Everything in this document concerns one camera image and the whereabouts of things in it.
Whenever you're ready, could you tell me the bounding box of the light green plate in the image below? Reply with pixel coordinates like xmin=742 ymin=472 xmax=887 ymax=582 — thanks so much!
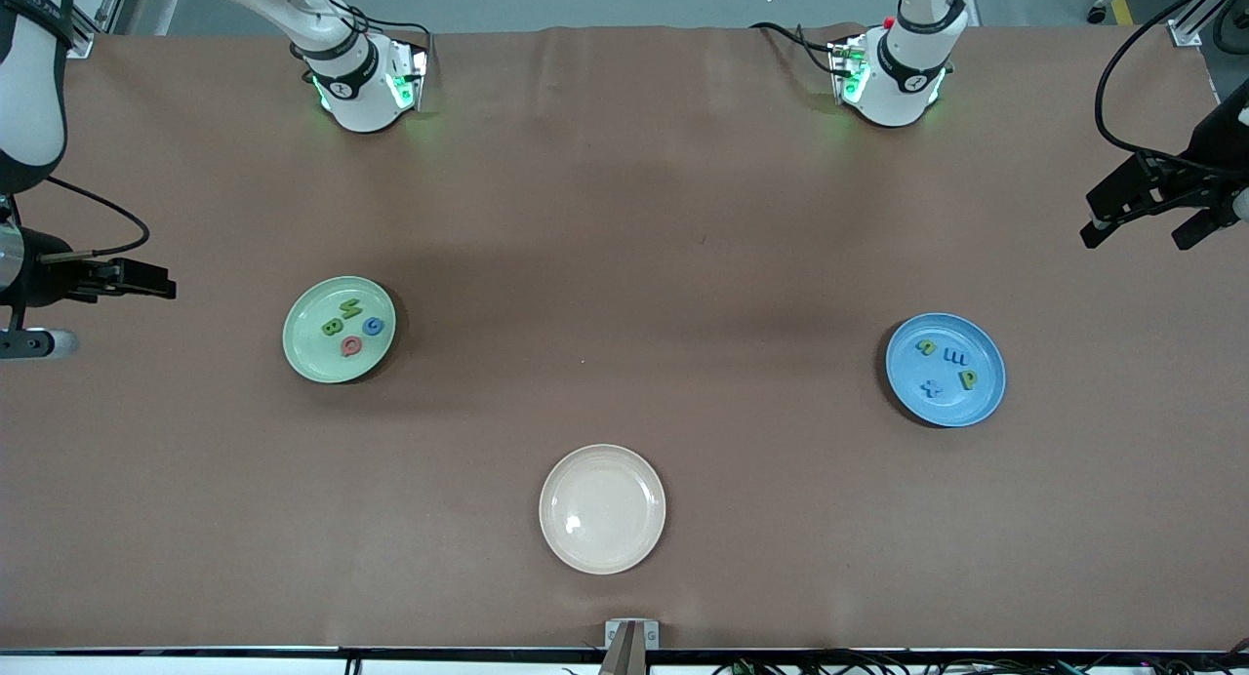
xmin=282 ymin=276 xmax=398 ymax=384

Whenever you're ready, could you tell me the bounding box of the blue plate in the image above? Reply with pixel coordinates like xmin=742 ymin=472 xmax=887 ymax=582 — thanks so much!
xmin=885 ymin=312 xmax=1007 ymax=428

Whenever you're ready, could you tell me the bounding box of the brown table cover sheet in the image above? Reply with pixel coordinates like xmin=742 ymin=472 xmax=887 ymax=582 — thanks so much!
xmin=0 ymin=21 xmax=1249 ymax=654

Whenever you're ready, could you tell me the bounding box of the beige plate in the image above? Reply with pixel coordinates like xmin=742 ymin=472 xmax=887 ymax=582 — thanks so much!
xmin=539 ymin=444 xmax=667 ymax=576

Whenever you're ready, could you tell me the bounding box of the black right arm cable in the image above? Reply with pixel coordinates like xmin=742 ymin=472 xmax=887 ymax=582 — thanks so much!
xmin=37 ymin=176 xmax=151 ymax=259

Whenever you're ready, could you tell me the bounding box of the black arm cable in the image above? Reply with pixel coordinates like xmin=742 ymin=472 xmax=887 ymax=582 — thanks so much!
xmin=37 ymin=176 xmax=151 ymax=259
xmin=1093 ymin=0 xmax=1249 ymax=180

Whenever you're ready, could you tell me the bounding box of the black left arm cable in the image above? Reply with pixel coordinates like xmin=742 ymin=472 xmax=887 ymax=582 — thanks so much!
xmin=1093 ymin=0 xmax=1249 ymax=180

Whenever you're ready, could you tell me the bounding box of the black base cable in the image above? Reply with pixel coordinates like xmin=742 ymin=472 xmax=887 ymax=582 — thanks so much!
xmin=749 ymin=20 xmax=842 ymax=77
xmin=291 ymin=0 xmax=436 ymax=71

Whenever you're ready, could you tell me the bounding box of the white table edge rail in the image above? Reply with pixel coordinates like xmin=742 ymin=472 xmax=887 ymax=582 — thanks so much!
xmin=0 ymin=646 xmax=1249 ymax=675

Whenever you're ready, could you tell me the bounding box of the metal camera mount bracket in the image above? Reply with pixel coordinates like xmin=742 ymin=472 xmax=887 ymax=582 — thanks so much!
xmin=598 ymin=618 xmax=662 ymax=675

